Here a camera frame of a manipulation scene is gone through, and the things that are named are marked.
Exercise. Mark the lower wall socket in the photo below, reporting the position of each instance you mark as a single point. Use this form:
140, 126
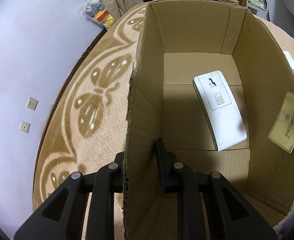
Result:
24, 127

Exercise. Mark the beige NFC smart card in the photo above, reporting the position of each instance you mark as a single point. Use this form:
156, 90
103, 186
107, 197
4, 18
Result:
282, 132

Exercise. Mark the beige butterfly pattern rug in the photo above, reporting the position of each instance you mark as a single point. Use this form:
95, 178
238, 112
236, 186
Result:
90, 123

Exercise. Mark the grey Midea remote control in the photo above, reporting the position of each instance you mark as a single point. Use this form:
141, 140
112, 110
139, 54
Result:
220, 109

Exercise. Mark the cardboard box with yellow print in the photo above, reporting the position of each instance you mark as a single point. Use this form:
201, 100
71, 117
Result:
177, 41

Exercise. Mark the plastic bag of toys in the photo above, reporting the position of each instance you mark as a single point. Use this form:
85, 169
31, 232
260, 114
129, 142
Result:
96, 11

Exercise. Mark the wall socket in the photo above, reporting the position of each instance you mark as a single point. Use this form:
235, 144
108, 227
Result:
24, 127
32, 104

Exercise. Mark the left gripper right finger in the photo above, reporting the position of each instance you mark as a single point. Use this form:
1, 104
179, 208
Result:
208, 205

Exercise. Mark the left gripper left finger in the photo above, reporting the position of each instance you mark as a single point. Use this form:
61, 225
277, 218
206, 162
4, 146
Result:
82, 207

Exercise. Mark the upper wall socket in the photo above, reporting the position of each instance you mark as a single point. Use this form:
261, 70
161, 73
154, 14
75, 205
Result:
32, 104

